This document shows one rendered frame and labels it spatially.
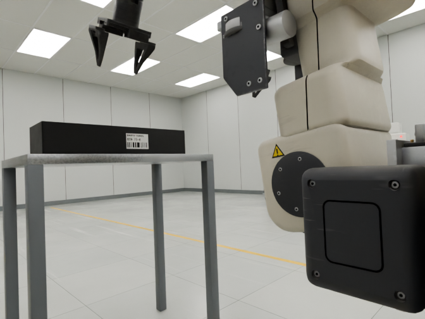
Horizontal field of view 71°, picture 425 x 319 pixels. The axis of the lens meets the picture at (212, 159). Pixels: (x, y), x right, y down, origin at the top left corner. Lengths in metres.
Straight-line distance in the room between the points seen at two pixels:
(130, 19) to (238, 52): 0.26
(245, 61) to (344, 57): 0.16
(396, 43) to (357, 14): 5.95
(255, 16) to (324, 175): 0.31
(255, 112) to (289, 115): 7.18
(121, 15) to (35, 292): 0.75
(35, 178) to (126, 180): 7.59
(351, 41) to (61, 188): 7.59
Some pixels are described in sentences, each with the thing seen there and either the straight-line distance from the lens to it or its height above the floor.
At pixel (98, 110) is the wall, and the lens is 8.35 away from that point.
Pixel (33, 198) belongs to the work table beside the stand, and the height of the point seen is 0.68.
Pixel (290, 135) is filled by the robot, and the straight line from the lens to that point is 0.50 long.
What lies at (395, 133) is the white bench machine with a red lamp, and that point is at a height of 1.10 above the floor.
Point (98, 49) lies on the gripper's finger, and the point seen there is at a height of 1.01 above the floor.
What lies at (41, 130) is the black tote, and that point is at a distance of 1.10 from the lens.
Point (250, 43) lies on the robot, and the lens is 0.56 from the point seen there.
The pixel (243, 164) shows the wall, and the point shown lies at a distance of 7.85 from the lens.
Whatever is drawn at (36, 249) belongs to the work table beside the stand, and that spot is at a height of 0.53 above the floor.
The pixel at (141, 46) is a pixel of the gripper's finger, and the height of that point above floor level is 1.03.
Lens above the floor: 0.74
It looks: 1 degrees up
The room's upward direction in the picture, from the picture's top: 2 degrees counter-clockwise
